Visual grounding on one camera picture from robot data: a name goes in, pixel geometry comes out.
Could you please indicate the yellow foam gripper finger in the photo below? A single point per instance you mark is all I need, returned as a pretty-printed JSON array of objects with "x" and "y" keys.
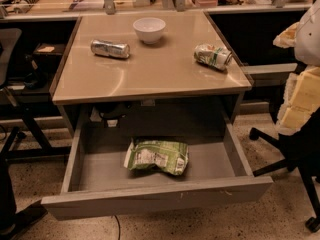
[{"x": 301, "y": 100}]

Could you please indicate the green jalapeno chip bag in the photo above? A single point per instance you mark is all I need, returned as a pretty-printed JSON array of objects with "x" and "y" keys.
[{"x": 170, "y": 157}]

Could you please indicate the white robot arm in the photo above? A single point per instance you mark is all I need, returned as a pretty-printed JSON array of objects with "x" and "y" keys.
[{"x": 304, "y": 37}]

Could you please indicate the grey counter cabinet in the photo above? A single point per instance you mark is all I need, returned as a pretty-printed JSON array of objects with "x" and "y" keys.
[{"x": 165, "y": 69}]

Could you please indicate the grey open drawer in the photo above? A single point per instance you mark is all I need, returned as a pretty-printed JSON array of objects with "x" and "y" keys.
[{"x": 96, "y": 183}]

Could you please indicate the black office chair right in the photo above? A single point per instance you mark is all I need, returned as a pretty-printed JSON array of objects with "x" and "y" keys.
[{"x": 301, "y": 151}]

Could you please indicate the green and white can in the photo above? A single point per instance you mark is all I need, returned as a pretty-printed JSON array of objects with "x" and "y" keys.
[{"x": 212, "y": 56}]

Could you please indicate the white ceramic bowl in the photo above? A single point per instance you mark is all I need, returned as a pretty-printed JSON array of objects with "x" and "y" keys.
[{"x": 149, "y": 29}]

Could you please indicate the silver soda can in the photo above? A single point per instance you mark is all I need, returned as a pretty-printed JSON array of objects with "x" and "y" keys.
[{"x": 110, "y": 49}]

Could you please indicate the grey office chair left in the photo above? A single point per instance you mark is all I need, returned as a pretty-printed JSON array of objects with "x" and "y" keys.
[{"x": 8, "y": 40}]

